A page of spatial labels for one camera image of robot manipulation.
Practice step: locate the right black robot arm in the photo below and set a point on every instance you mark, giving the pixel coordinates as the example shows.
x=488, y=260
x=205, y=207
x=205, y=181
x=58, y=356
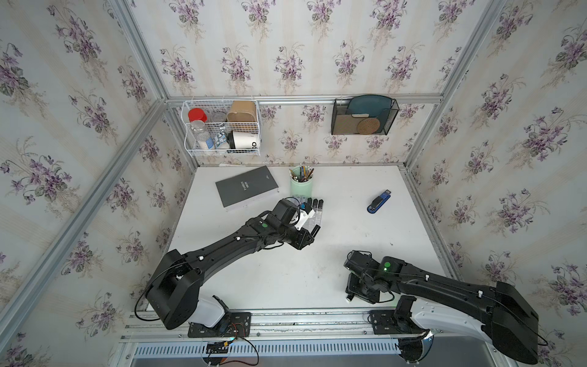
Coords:
x=427, y=302

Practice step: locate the clear plastic bottle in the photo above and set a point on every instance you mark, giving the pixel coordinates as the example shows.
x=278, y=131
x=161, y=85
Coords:
x=201, y=134

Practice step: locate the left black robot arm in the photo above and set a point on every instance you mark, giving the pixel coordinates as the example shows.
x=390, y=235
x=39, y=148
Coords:
x=174, y=288

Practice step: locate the teal plate in organizer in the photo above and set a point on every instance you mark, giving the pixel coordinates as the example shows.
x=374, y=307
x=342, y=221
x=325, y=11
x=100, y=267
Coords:
x=375, y=106

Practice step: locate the white wire wall basket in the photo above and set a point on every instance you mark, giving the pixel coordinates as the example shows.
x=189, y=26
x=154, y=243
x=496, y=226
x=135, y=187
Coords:
x=218, y=127

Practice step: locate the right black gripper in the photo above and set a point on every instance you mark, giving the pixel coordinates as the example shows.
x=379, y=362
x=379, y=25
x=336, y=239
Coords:
x=349, y=288

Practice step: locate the dark grey notebook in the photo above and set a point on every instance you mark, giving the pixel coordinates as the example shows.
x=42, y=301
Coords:
x=244, y=187

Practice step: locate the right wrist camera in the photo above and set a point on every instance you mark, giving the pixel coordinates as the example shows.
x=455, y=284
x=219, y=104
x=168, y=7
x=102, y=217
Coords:
x=359, y=262

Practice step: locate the green pen cup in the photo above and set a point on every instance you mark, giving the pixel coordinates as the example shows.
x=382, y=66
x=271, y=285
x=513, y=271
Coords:
x=301, y=181

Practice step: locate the blue black stapler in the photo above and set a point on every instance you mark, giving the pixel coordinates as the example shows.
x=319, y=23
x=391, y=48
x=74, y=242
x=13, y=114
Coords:
x=378, y=202

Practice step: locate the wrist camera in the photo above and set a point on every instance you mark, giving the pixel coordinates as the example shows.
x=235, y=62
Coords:
x=292, y=211
x=359, y=262

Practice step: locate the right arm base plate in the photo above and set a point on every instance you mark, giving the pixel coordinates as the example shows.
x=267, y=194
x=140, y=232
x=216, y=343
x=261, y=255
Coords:
x=394, y=322

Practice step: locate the round woven coaster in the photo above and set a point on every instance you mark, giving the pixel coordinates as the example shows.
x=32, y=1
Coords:
x=368, y=126

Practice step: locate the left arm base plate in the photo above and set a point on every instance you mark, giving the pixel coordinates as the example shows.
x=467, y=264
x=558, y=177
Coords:
x=233, y=324

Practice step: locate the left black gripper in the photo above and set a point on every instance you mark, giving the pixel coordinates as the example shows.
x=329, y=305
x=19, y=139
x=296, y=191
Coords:
x=306, y=238

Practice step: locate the clear acrylic lipstick organizer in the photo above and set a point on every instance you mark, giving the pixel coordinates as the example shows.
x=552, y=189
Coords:
x=317, y=218

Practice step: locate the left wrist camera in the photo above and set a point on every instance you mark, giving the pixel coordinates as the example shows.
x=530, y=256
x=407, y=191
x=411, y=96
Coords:
x=292, y=211

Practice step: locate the white cylindrical cup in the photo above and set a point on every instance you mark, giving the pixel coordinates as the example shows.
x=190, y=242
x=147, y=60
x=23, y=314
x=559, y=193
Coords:
x=243, y=140

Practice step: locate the black mesh wall organizer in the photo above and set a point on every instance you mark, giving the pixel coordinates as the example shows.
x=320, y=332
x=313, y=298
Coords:
x=343, y=123

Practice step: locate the red lidded jar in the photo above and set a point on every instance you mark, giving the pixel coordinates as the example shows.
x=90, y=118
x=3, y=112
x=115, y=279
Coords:
x=197, y=114

